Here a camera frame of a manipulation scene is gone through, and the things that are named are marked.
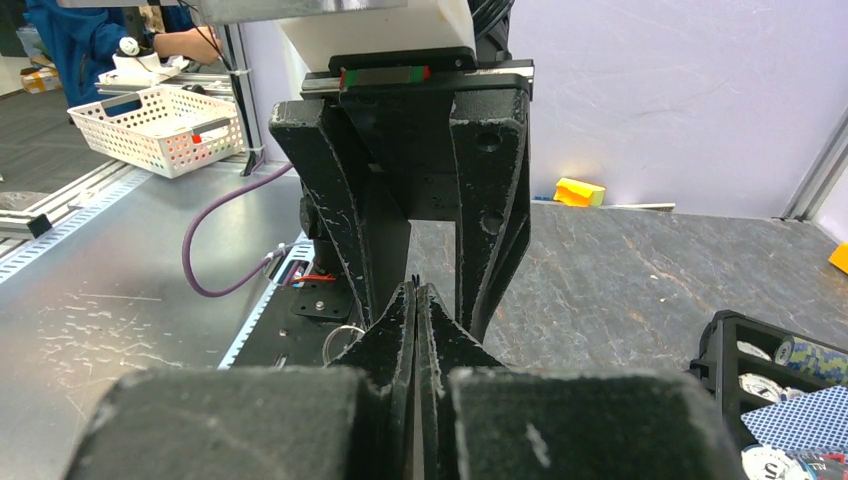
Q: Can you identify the yellow toy block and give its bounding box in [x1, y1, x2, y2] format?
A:
[828, 243, 848, 274]

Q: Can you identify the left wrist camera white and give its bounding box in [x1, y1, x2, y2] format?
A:
[279, 0, 475, 72]

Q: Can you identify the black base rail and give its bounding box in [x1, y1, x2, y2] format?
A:
[217, 234, 366, 370]

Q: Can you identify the red keyring with key bunch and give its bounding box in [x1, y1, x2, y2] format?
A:
[321, 325, 366, 365]

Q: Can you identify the person in blue jacket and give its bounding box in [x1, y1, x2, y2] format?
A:
[26, 1, 221, 108]

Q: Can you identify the yellow orange block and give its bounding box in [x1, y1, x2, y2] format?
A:
[553, 177, 606, 208]

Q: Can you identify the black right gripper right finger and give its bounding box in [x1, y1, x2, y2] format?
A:
[417, 285, 744, 479]

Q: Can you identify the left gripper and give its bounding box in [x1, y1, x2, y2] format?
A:
[269, 47, 534, 341]

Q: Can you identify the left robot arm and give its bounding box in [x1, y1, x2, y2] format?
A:
[269, 1, 533, 339]

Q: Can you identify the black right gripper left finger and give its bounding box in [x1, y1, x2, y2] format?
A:
[65, 283, 415, 479]

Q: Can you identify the black poker chip case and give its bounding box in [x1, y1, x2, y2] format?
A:
[688, 310, 847, 479]

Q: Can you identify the blue patterned card deck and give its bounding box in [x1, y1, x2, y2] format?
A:
[741, 386, 847, 454]

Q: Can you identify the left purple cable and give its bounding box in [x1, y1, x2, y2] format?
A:
[182, 162, 313, 299]

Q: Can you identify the white perforated basket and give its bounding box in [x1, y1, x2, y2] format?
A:
[68, 86, 247, 179]

